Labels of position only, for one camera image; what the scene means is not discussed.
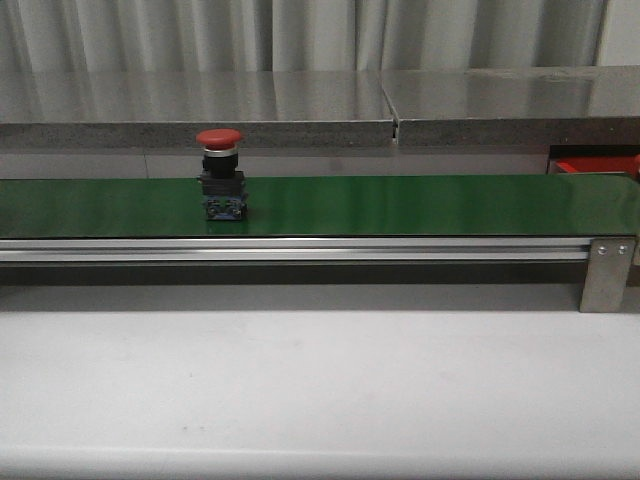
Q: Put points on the grey stone shelf slab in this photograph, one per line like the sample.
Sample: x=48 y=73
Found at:
x=118 y=110
x=540 y=106

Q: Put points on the aluminium conveyor side rail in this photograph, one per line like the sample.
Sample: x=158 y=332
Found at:
x=324 y=250

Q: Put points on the grey pleated curtain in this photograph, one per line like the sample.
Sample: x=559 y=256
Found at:
x=205 y=36

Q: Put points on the left grey stone shelf slab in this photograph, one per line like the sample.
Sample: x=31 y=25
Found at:
x=118 y=110

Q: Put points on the red plastic bin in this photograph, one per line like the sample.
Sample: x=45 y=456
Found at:
x=613 y=165

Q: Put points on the green conveyor belt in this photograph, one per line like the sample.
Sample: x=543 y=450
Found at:
x=565 y=205

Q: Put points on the steel conveyor support bracket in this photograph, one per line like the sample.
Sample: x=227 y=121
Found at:
x=609 y=263

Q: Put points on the right grey stone shelf slab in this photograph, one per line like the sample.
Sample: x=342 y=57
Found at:
x=540 y=106

